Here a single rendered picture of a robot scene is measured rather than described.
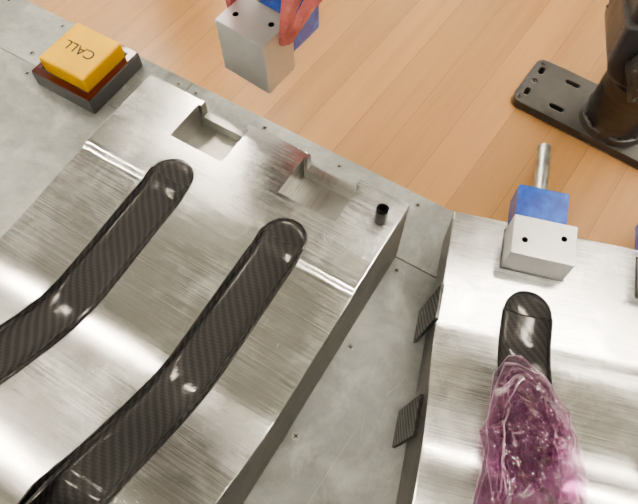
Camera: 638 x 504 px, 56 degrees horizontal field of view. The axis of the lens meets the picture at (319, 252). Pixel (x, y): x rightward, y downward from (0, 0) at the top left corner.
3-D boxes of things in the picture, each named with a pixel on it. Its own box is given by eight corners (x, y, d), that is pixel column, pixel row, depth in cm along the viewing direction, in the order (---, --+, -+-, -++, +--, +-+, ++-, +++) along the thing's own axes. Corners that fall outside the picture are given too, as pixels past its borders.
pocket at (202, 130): (208, 126, 56) (202, 99, 53) (256, 150, 55) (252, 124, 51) (178, 160, 54) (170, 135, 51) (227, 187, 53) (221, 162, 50)
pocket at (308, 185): (308, 177, 53) (307, 152, 50) (360, 204, 52) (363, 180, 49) (280, 215, 52) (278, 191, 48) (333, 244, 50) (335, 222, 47)
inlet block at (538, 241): (508, 158, 58) (525, 122, 53) (561, 169, 57) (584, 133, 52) (492, 280, 52) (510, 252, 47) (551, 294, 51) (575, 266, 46)
